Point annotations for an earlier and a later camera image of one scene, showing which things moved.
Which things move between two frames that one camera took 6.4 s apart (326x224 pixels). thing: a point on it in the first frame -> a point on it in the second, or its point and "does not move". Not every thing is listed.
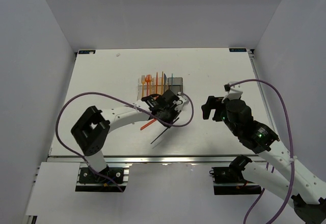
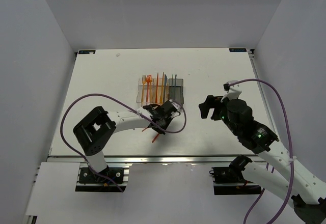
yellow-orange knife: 162,86 does not move
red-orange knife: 157,83 does not move
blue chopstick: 164,131 -> 175,83
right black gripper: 213,103 does not move
